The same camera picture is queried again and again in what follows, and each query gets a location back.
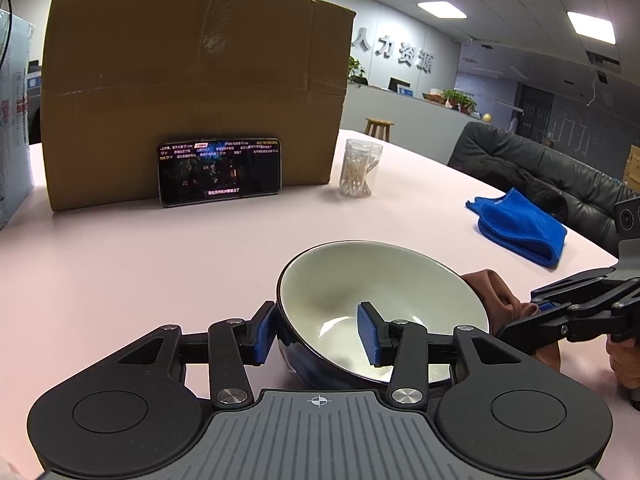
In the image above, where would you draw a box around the white bowl dark outside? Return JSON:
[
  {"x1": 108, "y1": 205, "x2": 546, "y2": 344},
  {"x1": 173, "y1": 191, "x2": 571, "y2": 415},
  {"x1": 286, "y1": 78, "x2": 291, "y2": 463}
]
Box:
[{"x1": 277, "y1": 240, "x2": 490, "y2": 390}]

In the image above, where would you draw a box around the brown cloth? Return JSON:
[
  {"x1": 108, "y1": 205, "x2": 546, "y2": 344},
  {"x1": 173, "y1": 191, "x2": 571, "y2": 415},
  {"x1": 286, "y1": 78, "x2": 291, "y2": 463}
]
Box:
[{"x1": 459, "y1": 268, "x2": 562, "y2": 373}]

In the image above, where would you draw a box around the right hand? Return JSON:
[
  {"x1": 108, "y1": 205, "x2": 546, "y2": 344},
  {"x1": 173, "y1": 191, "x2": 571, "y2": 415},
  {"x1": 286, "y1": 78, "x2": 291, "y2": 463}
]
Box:
[{"x1": 605, "y1": 337, "x2": 640, "y2": 408}]

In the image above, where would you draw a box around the black leather chair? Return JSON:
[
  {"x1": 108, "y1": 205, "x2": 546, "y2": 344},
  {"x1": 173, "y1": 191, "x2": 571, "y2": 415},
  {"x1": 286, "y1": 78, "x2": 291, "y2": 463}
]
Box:
[{"x1": 448, "y1": 122, "x2": 639, "y2": 256}]

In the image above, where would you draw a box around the blue microfiber cloth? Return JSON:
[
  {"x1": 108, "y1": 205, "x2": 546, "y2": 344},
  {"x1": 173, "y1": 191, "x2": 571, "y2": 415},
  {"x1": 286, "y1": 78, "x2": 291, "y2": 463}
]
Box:
[{"x1": 465, "y1": 188, "x2": 566, "y2": 269}]

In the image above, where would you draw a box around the clear cotton swab jar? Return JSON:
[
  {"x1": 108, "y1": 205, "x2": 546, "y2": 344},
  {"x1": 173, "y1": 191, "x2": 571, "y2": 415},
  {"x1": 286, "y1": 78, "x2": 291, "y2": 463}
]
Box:
[{"x1": 338, "y1": 139, "x2": 383, "y2": 198}]

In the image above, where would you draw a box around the black smartphone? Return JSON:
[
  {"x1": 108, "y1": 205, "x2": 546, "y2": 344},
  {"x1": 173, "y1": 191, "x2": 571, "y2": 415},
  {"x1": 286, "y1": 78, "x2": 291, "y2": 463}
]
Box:
[{"x1": 157, "y1": 138, "x2": 282, "y2": 207}]

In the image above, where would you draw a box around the wooden stool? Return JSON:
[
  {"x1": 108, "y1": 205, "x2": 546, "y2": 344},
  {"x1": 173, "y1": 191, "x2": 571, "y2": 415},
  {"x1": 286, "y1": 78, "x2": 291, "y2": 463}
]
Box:
[{"x1": 364, "y1": 118, "x2": 394, "y2": 142}]

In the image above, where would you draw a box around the white reception counter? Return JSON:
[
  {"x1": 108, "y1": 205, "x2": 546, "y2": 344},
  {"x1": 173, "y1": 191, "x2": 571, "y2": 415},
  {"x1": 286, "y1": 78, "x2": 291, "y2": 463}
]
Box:
[{"x1": 341, "y1": 84, "x2": 478, "y2": 164}]

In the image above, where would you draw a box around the computer monitor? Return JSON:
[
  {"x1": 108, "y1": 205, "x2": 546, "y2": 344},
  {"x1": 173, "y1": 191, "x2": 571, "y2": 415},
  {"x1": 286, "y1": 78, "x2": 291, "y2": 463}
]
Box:
[{"x1": 388, "y1": 77, "x2": 413, "y2": 96}]

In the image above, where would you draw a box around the potted green plant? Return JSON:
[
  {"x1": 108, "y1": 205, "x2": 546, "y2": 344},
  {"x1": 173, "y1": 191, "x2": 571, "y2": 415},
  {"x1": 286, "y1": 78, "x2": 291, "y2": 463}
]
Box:
[{"x1": 347, "y1": 56, "x2": 368, "y2": 86}]

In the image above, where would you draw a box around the white printed carton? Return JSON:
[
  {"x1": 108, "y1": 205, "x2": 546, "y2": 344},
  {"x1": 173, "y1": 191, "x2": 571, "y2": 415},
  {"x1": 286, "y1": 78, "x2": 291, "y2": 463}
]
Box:
[{"x1": 0, "y1": 10, "x2": 34, "y2": 228}]

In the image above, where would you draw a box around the brown cardboard box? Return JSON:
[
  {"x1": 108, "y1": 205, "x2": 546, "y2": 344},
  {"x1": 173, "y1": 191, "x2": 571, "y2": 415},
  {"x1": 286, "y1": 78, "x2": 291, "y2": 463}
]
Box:
[{"x1": 40, "y1": 0, "x2": 355, "y2": 211}]

